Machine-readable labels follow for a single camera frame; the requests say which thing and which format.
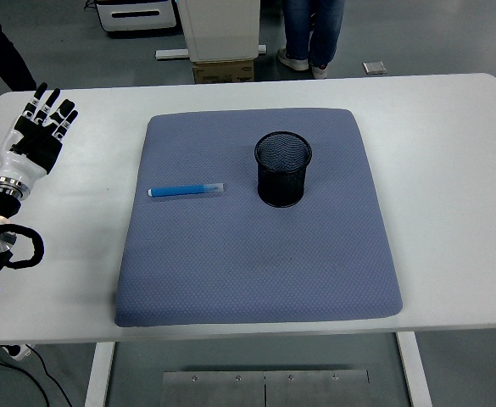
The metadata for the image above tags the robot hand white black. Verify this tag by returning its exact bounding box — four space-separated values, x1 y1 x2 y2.
0 82 80 184

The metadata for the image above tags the blue marker with clear cap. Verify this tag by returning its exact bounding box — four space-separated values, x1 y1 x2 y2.
147 181 226 199

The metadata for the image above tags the black mesh pen holder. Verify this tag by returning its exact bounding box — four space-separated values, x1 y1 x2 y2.
254 131 314 209

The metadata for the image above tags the person in dark clothing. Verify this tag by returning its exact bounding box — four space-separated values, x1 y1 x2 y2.
0 0 38 92

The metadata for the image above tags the white appliance with black slot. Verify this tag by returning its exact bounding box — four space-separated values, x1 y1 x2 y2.
94 0 179 34

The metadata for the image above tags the white power strip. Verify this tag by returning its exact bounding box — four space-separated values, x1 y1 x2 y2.
1 343 35 363

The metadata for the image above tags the brown cardboard box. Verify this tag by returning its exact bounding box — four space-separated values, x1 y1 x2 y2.
192 59 257 85

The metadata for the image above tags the white table leg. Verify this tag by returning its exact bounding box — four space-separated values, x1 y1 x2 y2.
83 341 117 407
395 331 434 407

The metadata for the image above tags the blue-grey textured mat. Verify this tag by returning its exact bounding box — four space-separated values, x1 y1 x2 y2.
114 107 404 328

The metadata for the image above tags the grey metal plate with screws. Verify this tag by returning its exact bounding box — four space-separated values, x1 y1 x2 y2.
162 369 371 407

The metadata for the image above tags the small grey floor plate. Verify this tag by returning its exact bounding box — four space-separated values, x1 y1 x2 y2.
362 60 388 76

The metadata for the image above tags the white pedestal base bar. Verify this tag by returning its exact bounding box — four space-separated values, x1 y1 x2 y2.
154 43 269 60

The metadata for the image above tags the black floor cable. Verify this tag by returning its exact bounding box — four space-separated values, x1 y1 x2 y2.
0 346 75 407

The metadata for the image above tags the white pedestal column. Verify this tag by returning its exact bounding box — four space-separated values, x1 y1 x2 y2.
178 0 262 64

